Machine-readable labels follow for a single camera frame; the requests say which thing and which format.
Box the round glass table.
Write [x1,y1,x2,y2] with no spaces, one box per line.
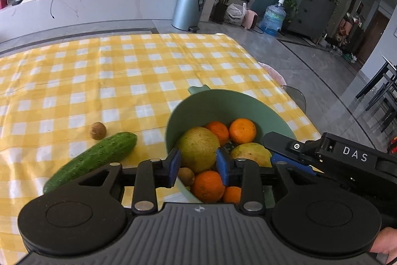
[284,85,307,112]

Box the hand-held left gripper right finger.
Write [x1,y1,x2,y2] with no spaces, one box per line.
[215,148,323,216]

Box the black cable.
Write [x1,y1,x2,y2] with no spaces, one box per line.
[50,0,79,19]

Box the grey drawer cabinet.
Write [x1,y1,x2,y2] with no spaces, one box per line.
[287,0,337,45]

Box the yellow-green pear with red blush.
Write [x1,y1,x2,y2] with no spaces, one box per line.
[230,142,273,168]

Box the large yellow-green pear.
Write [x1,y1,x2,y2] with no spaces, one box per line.
[174,126,221,174]

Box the blue water jug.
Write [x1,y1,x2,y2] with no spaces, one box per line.
[259,0,286,37]

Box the white plastic bag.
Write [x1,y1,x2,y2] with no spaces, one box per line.
[224,2,247,26]

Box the green colander bowl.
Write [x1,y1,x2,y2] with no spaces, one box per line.
[165,85,297,204]

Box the small pink heater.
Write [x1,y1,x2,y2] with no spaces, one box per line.
[241,9,259,30]

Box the yellow checked tablecloth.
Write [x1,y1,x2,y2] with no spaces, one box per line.
[0,32,323,253]

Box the person's right hand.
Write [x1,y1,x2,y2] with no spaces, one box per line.
[369,227,397,256]

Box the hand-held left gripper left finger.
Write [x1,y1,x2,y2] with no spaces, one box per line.
[77,148,182,216]

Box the grey metal trash can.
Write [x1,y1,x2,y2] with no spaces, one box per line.
[171,0,209,31]

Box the pink seat cushion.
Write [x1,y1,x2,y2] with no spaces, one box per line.
[259,63,286,87]

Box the black dining chair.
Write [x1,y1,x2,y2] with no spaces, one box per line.
[355,55,397,133]

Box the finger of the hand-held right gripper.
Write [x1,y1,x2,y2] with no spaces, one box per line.
[263,131,320,174]

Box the white long console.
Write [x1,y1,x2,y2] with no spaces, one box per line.
[0,0,216,36]

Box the orange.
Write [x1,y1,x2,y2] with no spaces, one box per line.
[223,186,242,204]
[204,121,230,146]
[191,170,226,203]
[229,118,257,144]

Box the brown kiwi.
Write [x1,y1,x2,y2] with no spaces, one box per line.
[177,167,196,186]
[90,122,107,140]

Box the green cucumber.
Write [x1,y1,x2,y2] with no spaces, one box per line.
[43,131,138,194]

